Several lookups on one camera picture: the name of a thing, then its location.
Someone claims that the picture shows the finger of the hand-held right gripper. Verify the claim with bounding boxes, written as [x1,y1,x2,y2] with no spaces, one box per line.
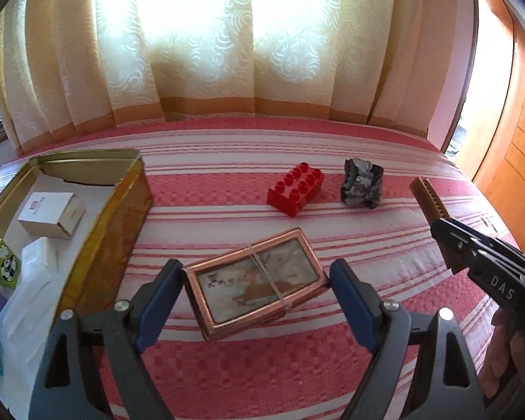
[440,243,477,273]
[429,218,525,274]

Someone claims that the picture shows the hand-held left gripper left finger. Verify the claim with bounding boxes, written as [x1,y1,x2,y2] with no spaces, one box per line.
[28,259,184,420]

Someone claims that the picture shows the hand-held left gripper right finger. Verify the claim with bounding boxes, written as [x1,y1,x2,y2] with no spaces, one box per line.
[330,259,486,420]

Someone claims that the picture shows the brown comb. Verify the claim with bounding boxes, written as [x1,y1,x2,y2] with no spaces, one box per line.
[409,177,453,228]

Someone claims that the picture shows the gold tin box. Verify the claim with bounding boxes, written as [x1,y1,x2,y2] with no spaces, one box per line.
[0,149,155,329]

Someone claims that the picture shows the copper framed picture box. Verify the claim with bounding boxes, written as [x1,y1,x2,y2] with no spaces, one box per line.
[181,227,333,342]

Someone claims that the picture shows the white plastic packet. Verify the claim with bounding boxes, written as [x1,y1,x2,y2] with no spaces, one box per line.
[0,267,68,386]

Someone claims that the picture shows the person's right hand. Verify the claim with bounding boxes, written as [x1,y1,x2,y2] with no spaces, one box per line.
[481,306,525,400]

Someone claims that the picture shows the wooden wardrobe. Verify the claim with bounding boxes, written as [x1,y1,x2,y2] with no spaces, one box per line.
[455,9,525,254]

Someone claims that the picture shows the pink striped bedspread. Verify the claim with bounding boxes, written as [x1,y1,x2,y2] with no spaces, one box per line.
[0,116,525,420]

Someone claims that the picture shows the dark grey crumpled object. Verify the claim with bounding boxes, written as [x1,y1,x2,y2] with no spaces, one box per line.
[340,157,385,208]

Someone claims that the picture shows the red toy block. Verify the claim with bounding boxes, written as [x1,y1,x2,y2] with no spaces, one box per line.
[267,163,325,218]

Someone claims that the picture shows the white cardboard box red label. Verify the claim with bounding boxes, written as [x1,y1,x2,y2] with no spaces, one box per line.
[17,192,86,239]

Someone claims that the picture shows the green toy block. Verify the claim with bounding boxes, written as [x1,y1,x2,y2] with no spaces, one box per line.
[0,237,20,289]

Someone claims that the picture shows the cream patterned curtain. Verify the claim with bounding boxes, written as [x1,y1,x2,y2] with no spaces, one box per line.
[0,0,477,154]

